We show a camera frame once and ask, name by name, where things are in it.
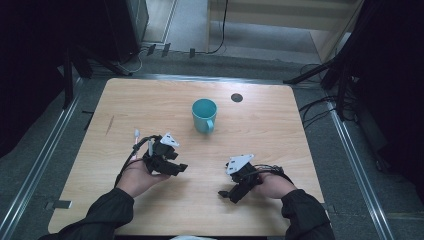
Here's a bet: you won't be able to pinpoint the hand-held gripper black cable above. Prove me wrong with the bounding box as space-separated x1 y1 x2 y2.
113 134 163 188
252 163 295 186

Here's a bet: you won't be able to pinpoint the metal floor rail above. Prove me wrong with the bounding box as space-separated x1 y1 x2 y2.
0 94 83 240
326 99 396 240

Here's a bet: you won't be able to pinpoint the grey floor plate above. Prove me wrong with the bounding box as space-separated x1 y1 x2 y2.
45 199 73 211

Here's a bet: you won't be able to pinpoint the black hanging cable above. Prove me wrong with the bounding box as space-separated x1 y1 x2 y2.
194 0 230 56

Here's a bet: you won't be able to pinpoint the beige wooden cabinet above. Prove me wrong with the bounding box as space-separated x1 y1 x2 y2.
205 0 366 64

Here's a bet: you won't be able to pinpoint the black curtain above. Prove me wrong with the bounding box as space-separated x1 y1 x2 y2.
346 0 424 204
0 0 116 159

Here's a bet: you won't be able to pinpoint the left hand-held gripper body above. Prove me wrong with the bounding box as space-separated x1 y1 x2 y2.
142 132 181 176

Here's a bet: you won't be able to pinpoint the left hand-held gripper black cable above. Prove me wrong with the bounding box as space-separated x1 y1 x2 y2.
113 134 163 188

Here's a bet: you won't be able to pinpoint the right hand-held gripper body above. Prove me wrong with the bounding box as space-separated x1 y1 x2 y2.
225 153 264 194

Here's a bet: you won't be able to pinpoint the teal cup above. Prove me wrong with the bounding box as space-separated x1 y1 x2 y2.
191 98 218 135

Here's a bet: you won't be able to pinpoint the black metal stand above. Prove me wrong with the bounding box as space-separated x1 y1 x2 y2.
283 0 378 122
61 43 134 111

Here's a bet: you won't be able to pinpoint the black computer tower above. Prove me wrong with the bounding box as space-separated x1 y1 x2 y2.
103 0 150 64

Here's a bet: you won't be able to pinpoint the person's right hand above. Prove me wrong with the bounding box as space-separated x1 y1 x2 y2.
251 171 298 200

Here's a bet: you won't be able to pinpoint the white pink cable plug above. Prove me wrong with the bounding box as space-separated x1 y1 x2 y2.
131 128 142 163

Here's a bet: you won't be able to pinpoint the white floor cable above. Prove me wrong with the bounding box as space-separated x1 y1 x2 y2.
114 46 149 75

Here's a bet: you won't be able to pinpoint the right hand-held gripper black cable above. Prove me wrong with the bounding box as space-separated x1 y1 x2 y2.
252 163 295 186

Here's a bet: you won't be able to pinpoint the person's left hand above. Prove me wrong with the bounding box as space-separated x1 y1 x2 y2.
115 158 172 199

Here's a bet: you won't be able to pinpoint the black floor cables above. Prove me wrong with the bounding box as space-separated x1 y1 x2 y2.
298 63 358 131

